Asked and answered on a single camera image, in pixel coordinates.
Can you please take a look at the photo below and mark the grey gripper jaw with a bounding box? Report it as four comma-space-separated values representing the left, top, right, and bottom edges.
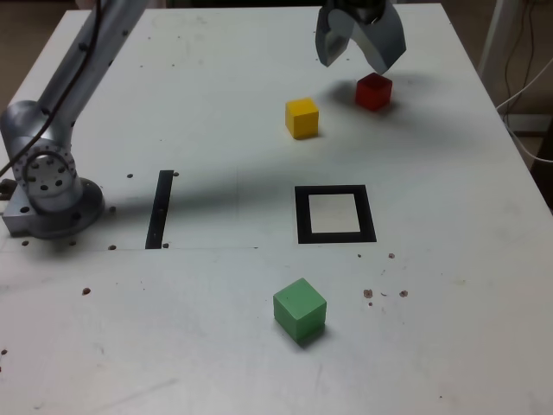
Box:
355, 0, 408, 73
314, 5, 359, 69

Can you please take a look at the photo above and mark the green cube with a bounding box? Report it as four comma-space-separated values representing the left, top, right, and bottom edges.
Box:
272, 278, 327, 347

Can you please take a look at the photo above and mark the white cable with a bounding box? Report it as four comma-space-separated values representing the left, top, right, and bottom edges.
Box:
495, 88, 553, 164

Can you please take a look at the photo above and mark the black tape strip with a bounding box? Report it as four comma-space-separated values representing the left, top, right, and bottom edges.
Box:
145, 169, 175, 251

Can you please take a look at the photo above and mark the white metal post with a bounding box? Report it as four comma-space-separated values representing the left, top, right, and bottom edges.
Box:
477, 0, 518, 83

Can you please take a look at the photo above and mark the red cube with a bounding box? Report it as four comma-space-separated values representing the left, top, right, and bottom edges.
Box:
355, 72, 394, 113

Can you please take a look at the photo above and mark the black tape square outline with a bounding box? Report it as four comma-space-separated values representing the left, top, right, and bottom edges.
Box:
294, 184, 378, 246

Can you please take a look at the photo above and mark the thin black cable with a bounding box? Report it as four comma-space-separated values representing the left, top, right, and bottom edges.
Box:
504, 0, 537, 103

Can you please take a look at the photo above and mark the yellow cube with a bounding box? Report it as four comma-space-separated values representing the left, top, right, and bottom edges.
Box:
284, 98, 321, 140

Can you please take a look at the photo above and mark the white horizontal bar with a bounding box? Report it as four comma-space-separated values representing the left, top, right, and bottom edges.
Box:
503, 112, 553, 133

